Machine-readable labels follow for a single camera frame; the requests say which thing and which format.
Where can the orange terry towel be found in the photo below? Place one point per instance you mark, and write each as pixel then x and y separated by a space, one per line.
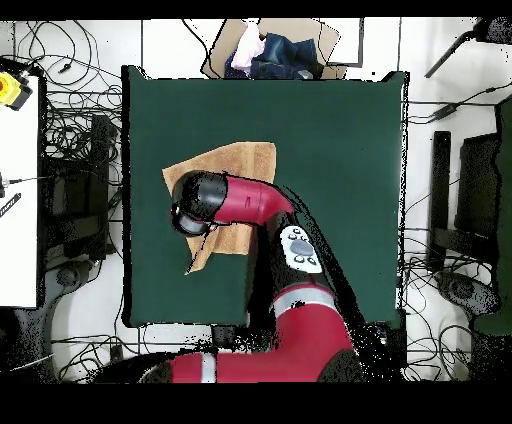
pixel 240 160

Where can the blue denim jeans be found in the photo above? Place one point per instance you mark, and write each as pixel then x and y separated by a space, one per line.
pixel 288 56

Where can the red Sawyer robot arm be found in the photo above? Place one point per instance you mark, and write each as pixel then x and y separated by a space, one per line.
pixel 312 340

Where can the yellow emergency stop button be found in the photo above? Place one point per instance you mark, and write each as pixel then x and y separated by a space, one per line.
pixel 10 90

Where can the black tripod leg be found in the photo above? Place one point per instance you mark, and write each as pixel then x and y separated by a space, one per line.
pixel 496 30

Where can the pink garment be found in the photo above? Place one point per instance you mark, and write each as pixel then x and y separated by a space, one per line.
pixel 248 48

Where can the black flat tool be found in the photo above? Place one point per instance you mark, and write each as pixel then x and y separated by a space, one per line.
pixel 10 204

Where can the white desk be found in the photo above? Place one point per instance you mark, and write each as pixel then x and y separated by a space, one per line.
pixel 18 240

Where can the green cloth covered table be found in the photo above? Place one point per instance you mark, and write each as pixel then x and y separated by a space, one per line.
pixel 504 200

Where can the dark green table cloth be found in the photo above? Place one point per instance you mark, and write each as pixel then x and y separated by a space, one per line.
pixel 340 160

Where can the black stand base with caster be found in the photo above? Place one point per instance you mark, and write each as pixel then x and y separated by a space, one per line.
pixel 66 276
pixel 462 288

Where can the brown cardboard box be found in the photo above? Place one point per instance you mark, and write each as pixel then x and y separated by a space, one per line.
pixel 320 40

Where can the black frame stand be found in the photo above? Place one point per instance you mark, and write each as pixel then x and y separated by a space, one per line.
pixel 98 160

